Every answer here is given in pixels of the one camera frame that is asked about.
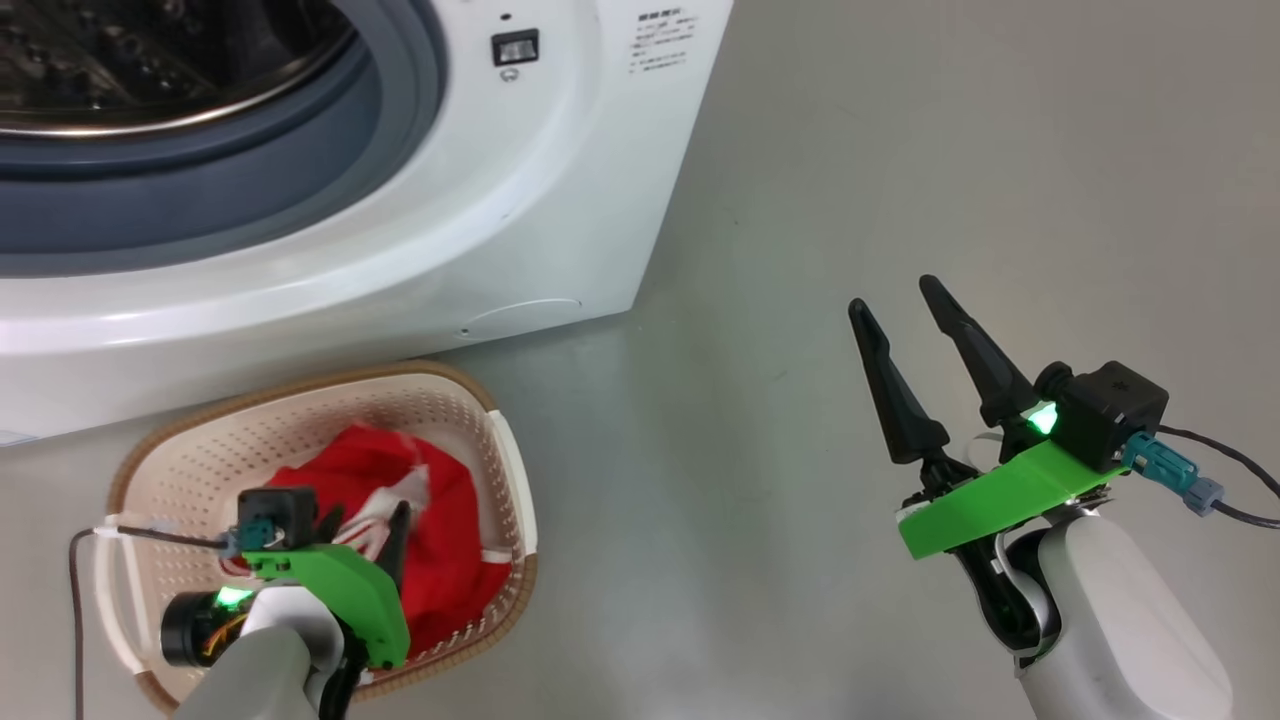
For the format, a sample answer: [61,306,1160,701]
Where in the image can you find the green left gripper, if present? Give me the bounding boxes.
[243,500,413,671]

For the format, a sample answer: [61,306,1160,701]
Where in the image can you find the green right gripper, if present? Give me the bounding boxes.
[848,275,1128,561]

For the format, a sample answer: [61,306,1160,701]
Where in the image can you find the red garment white stripes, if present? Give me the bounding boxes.
[222,425,516,661]

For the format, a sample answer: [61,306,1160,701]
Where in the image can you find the cream laundry basket brown rim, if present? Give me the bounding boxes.
[95,360,539,713]

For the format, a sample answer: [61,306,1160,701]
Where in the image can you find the white front-load washing machine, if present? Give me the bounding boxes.
[0,0,736,446]

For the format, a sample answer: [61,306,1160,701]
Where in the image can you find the grey rubber door seal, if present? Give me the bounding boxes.
[0,0,448,279]

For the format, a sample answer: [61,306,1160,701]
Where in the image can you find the black door latch socket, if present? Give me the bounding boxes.
[491,28,541,69]

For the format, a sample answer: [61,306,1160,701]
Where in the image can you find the round washer filter cover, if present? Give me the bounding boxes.
[460,298,583,341]

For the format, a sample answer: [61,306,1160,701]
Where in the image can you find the small printed text label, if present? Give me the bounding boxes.
[630,10,698,74]

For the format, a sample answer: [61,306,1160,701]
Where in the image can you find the perforated steel washer drum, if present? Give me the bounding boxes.
[0,0,359,138]

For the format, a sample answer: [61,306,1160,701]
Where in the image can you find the left cable teal connector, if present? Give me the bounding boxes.
[68,520,263,720]

